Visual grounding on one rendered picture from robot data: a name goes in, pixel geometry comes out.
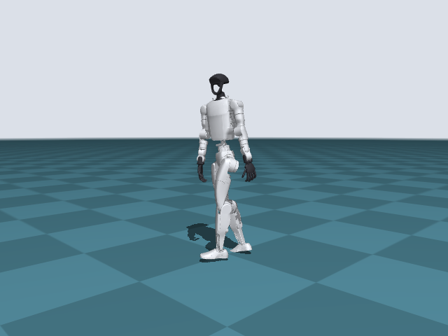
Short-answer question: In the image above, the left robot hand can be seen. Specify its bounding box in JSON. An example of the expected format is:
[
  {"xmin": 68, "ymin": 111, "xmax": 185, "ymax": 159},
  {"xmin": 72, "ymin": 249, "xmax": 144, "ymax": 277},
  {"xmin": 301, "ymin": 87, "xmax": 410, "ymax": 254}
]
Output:
[{"xmin": 242, "ymin": 155, "xmax": 256, "ymax": 181}]

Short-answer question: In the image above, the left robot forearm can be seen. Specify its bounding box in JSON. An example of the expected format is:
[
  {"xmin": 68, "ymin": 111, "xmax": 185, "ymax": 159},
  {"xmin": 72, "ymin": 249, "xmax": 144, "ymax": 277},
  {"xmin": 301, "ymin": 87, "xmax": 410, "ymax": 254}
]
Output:
[{"xmin": 238, "ymin": 126, "xmax": 252, "ymax": 161}]

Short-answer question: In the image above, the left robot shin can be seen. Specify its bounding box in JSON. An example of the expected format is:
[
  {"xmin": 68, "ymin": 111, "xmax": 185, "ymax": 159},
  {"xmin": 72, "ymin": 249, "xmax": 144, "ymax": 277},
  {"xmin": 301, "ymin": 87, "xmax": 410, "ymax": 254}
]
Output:
[{"xmin": 215, "ymin": 204, "xmax": 232, "ymax": 252}]

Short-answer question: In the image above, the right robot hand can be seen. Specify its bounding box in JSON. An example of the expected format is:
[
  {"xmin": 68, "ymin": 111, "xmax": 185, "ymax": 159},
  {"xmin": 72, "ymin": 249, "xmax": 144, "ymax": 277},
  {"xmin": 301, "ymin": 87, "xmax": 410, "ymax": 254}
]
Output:
[{"xmin": 197, "ymin": 156, "xmax": 207, "ymax": 182}]

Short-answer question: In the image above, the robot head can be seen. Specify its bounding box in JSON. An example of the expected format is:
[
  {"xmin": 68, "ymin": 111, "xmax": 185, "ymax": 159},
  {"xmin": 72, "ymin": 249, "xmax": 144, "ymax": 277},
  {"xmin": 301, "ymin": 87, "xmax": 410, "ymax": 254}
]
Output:
[{"xmin": 209, "ymin": 73, "xmax": 229, "ymax": 101}]

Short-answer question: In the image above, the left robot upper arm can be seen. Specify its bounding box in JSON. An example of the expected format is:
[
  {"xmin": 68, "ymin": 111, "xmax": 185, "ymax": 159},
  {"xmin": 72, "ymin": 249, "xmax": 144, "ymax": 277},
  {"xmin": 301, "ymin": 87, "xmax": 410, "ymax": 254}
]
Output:
[{"xmin": 229, "ymin": 100, "xmax": 245, "ymax": 137}]

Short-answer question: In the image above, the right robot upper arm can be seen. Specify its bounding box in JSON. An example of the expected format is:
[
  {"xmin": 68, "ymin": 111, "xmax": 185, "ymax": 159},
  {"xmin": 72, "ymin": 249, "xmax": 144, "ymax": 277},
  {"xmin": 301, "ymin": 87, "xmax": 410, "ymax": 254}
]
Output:
[{"xmin": 199, "ymin": 104, "xmax": 211, "ymax": 139}]

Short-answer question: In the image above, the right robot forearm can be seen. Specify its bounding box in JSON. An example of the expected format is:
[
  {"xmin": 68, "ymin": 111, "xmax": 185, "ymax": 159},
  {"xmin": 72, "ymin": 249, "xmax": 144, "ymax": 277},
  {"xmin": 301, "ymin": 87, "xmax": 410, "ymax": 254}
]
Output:
[{"xmin": 197, "ymin": 138, "xmax": 208, "ymax": 162}]

